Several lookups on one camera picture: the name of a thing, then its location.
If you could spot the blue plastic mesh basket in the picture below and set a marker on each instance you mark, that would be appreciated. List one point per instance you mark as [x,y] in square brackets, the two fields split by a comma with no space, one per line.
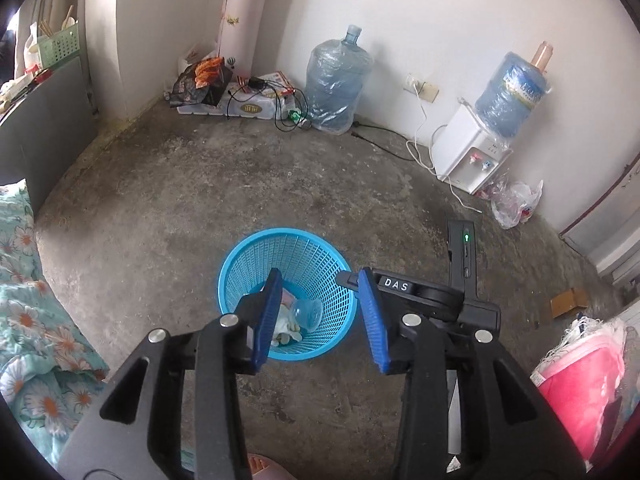
[295,260]

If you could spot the green utensil basket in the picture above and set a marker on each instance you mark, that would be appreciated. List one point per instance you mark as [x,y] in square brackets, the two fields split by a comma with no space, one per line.
[59,45]

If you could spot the red white box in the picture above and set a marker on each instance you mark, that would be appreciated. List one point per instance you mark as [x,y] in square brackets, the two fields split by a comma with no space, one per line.
[276,79]

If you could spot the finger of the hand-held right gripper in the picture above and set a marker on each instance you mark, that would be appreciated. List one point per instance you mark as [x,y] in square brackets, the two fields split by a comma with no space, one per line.
[348,280]

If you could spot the brown cardboard piece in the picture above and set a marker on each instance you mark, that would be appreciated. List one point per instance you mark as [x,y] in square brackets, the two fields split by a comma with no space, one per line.
[570,304]

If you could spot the white panel with red trim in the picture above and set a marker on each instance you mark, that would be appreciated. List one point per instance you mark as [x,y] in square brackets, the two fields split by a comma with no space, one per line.
[607,215]

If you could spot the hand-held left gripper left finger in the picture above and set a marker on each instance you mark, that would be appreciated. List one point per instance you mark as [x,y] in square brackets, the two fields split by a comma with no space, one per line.
[265,322]

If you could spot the dark grey cabinet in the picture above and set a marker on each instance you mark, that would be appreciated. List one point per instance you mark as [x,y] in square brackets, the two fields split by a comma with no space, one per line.
[45,125]

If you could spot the pink fringed blanket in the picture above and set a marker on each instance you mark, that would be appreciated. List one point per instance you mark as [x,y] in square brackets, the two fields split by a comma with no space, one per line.
[585,385]

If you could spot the empty clear water jug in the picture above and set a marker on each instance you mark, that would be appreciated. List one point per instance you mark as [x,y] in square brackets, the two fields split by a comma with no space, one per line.
[332,82]

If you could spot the clear plastic cup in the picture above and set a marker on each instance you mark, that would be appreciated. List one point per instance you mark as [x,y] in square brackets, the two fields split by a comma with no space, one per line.
[307,314]

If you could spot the clear plastic bag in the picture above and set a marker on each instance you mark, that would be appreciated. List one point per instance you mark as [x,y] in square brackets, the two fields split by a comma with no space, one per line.
[515,205]

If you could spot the white tissue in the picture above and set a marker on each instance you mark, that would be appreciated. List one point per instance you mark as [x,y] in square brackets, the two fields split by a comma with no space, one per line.
[286,327]

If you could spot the blue wrapped water jug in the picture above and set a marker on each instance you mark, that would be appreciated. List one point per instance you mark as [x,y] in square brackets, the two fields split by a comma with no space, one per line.
[512,92]

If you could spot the black orange snack bag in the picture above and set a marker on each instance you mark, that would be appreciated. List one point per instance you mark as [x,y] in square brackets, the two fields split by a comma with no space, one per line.
[200,82]

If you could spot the white wall outlet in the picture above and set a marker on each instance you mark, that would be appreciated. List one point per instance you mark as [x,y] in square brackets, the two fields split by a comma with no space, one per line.
[422,89]

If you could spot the shrink-wrapped water bottle pack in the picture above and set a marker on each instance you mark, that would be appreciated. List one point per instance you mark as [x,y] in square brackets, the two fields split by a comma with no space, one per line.
[250,105]

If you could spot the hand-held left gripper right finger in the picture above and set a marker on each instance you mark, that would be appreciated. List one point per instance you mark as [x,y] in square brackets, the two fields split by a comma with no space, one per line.
[372,325]

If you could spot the white water dispenser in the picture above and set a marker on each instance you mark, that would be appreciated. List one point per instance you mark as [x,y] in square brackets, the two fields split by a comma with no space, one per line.
[470,155]

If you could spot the rolled pink floral mat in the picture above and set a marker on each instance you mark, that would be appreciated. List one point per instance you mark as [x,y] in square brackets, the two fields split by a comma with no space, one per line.
[242,15]

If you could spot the teal floral blanket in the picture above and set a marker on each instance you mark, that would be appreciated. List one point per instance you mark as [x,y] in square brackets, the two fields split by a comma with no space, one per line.
[35,310]

